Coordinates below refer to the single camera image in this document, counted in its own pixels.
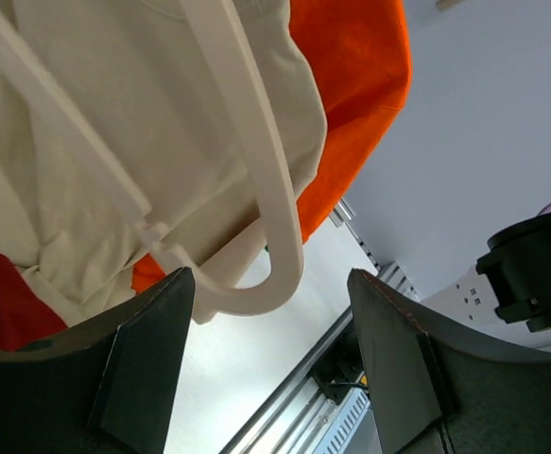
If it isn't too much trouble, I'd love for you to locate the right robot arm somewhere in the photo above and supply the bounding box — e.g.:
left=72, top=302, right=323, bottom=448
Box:
left=422, top=208, right=551, bottom=353

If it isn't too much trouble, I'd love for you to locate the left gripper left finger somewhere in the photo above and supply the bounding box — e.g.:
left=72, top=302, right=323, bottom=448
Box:
left=0, top=268, right=196, bottom=453

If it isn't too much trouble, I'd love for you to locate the orange t shirt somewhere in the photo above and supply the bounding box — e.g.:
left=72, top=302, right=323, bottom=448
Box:
left=127, top=1, right=410, bottom=284

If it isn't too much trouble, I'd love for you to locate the white cable duct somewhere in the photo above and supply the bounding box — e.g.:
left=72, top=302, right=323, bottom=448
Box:
left=313, top=388, right=370, bottom=454

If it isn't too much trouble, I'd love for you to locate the beige t shirt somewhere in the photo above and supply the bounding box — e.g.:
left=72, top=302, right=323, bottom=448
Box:
left=0, top=0, right=329, bottom=327

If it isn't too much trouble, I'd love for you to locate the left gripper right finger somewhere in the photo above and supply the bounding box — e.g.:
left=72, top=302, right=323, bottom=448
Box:
left=347, top=269, right=551, bottom=453

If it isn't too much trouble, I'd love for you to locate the front aluminium rail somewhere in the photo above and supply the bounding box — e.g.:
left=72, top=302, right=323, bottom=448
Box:
left=221, top=308, right=354, bottom=453

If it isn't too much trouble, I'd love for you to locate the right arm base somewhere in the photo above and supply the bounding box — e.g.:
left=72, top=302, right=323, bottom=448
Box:
left=309, top=331, right=368, bottom=405

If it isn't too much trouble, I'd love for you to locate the red t shirt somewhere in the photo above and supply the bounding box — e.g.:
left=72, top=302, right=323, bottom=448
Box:
left=0, top=254, right=67, bottom=352

